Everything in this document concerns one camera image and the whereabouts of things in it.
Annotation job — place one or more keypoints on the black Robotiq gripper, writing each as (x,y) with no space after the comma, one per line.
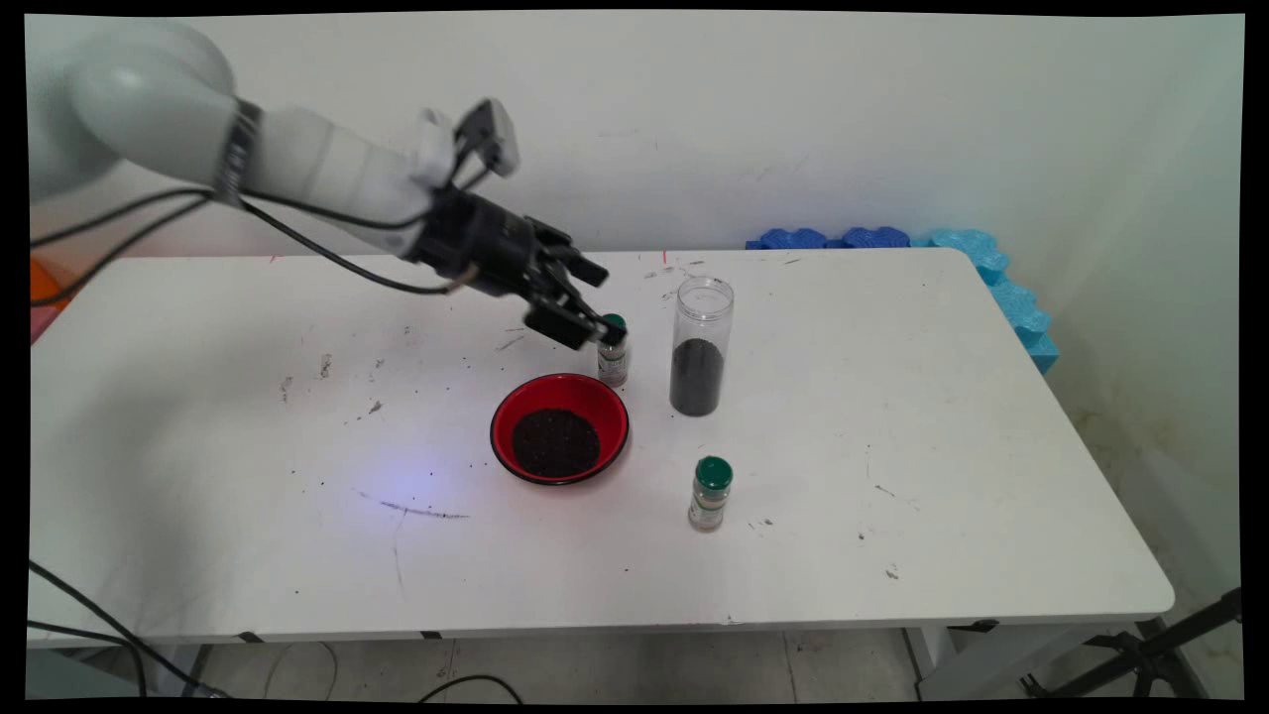
(476,243)

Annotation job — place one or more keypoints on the tall clear jar black granules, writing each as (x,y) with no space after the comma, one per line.
(699,382)

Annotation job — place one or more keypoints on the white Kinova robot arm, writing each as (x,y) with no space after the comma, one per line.
(317,164)

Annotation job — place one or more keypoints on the small spice bottle green cap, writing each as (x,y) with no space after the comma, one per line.
(613,367)
(712,476)

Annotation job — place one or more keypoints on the red bowl black rim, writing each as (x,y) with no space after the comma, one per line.
(516,407)

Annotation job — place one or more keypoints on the black granule pile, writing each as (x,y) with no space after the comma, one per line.
(555,443)

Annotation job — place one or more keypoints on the dark blue foam mat piece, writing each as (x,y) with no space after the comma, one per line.
(874,238)
(788,239)

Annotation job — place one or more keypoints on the light blue foam mat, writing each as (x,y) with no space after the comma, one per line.
(1011,297)

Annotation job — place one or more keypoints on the orange foam block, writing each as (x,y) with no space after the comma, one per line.
(45,283)

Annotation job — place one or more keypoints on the pink foam block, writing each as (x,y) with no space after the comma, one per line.
(42,322)

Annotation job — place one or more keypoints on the white table leg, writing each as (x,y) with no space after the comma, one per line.
(173,664)

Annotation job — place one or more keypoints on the black tripod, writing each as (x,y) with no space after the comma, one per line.
(1150,654)

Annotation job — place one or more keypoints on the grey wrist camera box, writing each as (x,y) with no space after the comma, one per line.
(496,134)

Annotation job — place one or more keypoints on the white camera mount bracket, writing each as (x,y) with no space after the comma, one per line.
(436,149)

